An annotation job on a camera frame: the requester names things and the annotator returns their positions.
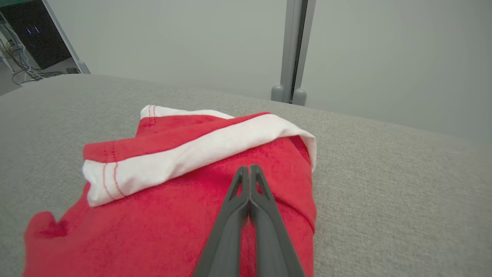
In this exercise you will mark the grey partition frame post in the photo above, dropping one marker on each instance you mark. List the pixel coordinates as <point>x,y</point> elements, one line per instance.
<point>305,46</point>
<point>288,46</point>

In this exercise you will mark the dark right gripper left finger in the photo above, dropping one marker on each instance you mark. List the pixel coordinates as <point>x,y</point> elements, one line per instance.
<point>225,246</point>

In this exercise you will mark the grey fabric sofa cushion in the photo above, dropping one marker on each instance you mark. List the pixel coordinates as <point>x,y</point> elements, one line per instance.
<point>384,200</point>

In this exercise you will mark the frosted white partition panel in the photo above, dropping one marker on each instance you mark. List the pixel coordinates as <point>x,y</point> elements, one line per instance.
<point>403,57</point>
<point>173,38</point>

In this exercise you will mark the grey partition end post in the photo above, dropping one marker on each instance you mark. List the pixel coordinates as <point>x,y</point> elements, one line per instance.
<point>82,69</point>

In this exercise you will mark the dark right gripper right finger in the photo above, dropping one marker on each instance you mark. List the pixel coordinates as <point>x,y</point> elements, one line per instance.
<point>273,250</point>

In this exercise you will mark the red basketball jersey white sleeves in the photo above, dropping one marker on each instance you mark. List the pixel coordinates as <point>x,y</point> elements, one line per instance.
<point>161,215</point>

